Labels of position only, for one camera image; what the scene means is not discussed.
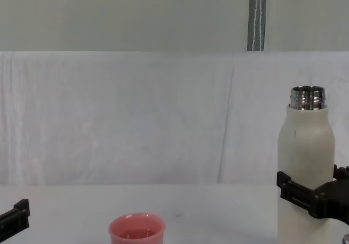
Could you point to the smooth pale backdrop curtain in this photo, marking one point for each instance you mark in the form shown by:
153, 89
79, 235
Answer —
122, 14

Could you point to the white tablecloth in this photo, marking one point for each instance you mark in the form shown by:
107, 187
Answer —
191, 214

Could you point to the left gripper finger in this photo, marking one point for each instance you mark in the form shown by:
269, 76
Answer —
16, 216

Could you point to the cream vacuum bottle steel neck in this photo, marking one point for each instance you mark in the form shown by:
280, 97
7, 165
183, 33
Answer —
305, 145

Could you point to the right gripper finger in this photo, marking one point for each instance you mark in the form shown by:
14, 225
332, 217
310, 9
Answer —
297, 195
342, 174

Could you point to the pink plastic cup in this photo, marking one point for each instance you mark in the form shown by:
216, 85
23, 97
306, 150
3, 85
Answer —
136, 230

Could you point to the white folded curtain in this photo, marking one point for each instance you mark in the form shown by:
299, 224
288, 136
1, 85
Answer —
136, 118

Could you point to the grey striped post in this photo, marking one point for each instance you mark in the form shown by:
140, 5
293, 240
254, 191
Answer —
256, 16

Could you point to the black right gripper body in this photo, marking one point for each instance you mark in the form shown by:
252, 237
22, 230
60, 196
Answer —
334, 200

